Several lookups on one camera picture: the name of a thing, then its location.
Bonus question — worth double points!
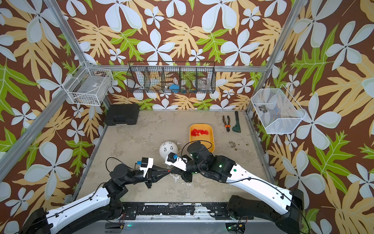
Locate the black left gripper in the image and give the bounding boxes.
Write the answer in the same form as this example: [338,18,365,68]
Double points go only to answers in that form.
[123,164,168,188]

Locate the white dome screw fixture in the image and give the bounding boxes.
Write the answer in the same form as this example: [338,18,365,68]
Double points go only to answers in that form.
[159,141,178,160]

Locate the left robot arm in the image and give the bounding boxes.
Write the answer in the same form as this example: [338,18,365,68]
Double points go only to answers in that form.
[19,158,181,234]

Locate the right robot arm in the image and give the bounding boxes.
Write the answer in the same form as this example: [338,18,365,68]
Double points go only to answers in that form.
[168,141,305,234]

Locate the pile of red sleeves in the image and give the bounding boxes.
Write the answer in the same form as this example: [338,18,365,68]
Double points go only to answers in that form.
[191,129,209,137]

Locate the yellow plastic tray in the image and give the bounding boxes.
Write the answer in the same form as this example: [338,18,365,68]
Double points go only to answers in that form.
[190,123,215,153]

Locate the green pipe wrench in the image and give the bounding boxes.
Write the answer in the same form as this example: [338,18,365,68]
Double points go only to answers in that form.
[232,111,241,133]

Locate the black plastic tool case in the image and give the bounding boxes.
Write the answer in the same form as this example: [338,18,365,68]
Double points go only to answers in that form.
[104,103,140,126]

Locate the white mesh basket right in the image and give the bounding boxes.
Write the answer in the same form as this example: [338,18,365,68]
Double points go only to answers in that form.
[251,85,306,135]

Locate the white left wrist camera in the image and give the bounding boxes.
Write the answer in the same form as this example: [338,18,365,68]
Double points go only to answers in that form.
[136,158,154,177]

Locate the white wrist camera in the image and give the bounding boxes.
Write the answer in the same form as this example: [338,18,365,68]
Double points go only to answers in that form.
[136,158,154,177]
[165,152,188,172]

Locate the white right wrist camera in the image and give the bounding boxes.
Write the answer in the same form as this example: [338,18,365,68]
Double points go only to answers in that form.
[165,152,188,172]

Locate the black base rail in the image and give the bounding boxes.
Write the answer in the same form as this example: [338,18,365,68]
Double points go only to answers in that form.
[119,202,230,220]

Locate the orange handled pliers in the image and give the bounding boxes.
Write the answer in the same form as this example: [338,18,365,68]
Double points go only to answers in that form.
[222,116,231,132]

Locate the black wire basket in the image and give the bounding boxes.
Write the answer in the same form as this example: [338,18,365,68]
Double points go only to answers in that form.
[125,61,217,94]

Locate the white wire basket left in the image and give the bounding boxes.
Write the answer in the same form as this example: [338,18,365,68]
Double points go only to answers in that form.
[64,62,114,106]

